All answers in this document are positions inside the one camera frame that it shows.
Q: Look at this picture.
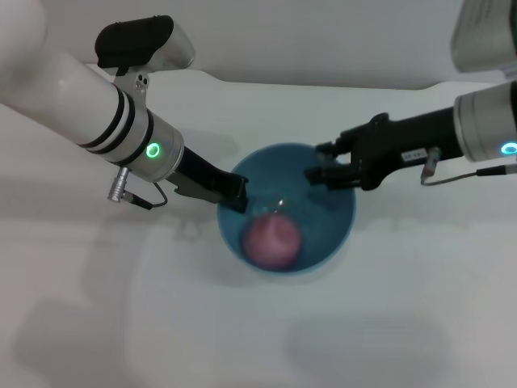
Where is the right arm cable with connector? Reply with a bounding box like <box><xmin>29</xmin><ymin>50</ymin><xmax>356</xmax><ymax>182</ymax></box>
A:
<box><xmin>418</xmin><ymin>147</ymin><xmax>517</xmax><ymax>186</ymax></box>

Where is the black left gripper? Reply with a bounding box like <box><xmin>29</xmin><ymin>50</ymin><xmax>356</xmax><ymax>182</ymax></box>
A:
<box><xmin>169</xmin><ymin>145</ymin><xmax>249</xmax><ymax>214</ymax></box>

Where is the pink toy peach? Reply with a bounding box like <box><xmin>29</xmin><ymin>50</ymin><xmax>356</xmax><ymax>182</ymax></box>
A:
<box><xmin>242</xmin><ymin>213</ymin><xmax>302</xmax><ymax>271</ymax></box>

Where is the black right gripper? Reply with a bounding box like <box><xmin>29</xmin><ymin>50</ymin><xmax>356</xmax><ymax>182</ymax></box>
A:
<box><xmin>303</xmin><ymin>112</ymin><xmax>464</xmax><ymax>192</ymax></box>

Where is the blue bowl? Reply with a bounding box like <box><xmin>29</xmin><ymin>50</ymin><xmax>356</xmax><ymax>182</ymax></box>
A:
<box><xmin>216</xmin><ymin>141</ymin><xmax>358</xmax><ymax>274</ymax></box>

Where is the arm cable with connector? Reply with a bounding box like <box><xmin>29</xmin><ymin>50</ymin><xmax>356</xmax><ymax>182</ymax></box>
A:
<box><xmin>106</xmin><ymin>166</ymin><xmax>169</xmax><ymax>211</ymax></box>
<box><xmin>418</xmin><ymin>147</ymin><xmax>517</xmax><ymax>186</ymax></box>

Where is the left arm cable with connector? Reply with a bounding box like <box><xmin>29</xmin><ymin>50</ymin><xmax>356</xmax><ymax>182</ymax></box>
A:
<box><xmin>106</xmin><ymin>166</ymin><xmax>169</xmax><ymax>211</ymax></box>

